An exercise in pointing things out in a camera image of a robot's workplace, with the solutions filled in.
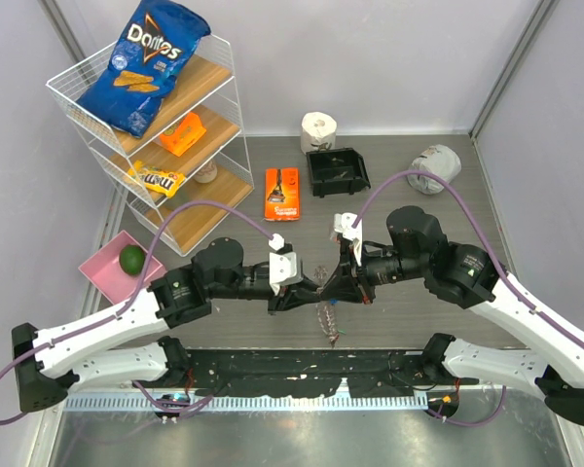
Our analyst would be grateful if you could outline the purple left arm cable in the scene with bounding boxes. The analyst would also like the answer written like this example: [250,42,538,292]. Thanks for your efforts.
[0,198,286,427]

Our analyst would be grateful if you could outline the yellow M&M candy bag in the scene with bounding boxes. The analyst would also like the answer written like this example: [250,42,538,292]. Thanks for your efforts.
[128,161,186,198]

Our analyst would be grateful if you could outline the black plastic storage bin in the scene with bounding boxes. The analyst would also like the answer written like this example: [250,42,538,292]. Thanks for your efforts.
[306,148,371,198]

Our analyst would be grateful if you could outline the grey wrapped paper bundle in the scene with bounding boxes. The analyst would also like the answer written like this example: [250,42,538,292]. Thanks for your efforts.
[407,144,462,196]

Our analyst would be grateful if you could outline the blue Doritos chip bag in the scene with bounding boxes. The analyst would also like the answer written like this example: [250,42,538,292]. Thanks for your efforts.
[77,1,211,138]

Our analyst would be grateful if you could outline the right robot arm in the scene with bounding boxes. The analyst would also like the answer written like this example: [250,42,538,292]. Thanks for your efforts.
[321,206,584,426]

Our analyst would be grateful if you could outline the orange snack box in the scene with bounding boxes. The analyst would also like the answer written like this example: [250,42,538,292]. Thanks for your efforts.
[156,112,206,157]

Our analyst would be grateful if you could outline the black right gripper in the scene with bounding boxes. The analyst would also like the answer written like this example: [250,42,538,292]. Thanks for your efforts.
[320,238,429,304]

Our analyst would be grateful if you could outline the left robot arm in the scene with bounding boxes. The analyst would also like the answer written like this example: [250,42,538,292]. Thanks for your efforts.
[11,237,319,413]

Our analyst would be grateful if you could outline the orange razor box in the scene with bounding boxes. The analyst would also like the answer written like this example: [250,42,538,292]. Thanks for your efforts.
[264,167,301,222]

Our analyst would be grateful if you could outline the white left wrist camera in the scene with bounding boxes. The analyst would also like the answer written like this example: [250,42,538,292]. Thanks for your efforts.
[269,233,303,295]

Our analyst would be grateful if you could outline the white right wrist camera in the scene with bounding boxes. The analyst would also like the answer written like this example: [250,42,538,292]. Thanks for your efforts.
[331,212,363,266]

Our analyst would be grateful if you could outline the white toilet paper roll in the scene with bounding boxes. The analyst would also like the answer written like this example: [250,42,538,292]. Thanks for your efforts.
[300,112,338,154]

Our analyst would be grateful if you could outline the pink plastic tray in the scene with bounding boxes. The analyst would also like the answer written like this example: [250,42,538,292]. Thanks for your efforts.
[79,231,144,305]

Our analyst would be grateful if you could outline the white wire wooden shelf rack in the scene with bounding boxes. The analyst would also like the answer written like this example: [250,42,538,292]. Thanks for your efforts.
[47,35,254,256]

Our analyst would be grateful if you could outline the keys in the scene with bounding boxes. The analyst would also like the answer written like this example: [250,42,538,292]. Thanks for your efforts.
[319,156,354,181]

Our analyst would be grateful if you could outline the green lime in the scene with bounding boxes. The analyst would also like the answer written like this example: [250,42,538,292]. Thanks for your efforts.
[119,244,146,276]

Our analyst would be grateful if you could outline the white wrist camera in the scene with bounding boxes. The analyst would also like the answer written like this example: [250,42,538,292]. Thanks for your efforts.
[331,212,363,266]
[269,233,303,295]

